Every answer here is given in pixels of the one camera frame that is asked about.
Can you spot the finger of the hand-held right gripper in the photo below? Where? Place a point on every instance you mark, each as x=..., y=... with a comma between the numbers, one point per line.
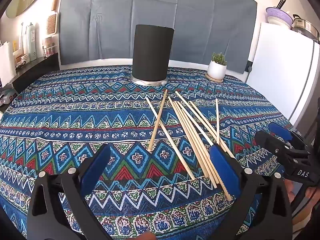
x=280, y=130
x=267, y=141

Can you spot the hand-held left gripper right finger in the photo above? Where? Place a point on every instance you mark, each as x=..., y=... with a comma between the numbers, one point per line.
x=225, y=170

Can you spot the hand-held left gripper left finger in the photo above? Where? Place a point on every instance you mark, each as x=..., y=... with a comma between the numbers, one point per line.
x=96, y=167

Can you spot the bunch of wooden chopsticks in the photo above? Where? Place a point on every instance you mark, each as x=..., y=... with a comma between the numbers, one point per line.
x=197, y=150

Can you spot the black cylindrical utensil holder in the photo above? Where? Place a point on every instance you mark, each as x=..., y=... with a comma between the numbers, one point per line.
x=152, y=55

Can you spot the person's right hand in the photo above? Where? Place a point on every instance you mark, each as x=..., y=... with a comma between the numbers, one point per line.
x=291, y=192

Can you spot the blue patterned tablecloth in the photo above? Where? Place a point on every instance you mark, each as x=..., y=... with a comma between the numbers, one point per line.
x=100, y=120

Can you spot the white refrigerator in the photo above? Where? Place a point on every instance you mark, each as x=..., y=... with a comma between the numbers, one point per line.
x=275, y=67

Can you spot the round wooden coaster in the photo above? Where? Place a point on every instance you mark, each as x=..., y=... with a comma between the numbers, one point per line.
x=215, y=80

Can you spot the succulent in white pot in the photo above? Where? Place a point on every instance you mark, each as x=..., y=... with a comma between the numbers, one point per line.
x=216, y=70

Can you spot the metal pot with lid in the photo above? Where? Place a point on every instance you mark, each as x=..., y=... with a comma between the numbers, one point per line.
x=305, y=28

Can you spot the white bowl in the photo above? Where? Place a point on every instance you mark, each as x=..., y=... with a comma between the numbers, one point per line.
x=275, y=22

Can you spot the pink printed packet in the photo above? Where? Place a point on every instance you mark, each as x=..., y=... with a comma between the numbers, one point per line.
x=6, y=97

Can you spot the black side shelf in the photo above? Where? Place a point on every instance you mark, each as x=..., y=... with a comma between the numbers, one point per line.
x=37, y=67

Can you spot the purple colander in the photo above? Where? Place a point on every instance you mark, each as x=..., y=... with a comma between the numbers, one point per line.
x=277, y=13

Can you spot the pair of black chopsticks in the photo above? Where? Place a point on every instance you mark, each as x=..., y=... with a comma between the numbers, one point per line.
x=281, y=3

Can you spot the pink cosmetic jar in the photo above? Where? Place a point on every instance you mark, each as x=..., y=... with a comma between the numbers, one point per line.
x=48, y=48

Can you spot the white spray bottle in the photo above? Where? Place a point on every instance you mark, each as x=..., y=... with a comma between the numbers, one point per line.
x=31, y=42

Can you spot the wooden paddle hairbrush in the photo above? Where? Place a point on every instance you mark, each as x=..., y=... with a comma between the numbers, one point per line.
x=51, y=23

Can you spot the black wall outlet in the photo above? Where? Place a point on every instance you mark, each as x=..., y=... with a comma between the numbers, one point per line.
x=249, y=67

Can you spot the grey wall cloth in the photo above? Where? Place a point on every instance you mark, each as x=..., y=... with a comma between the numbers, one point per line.
x=112, y=17

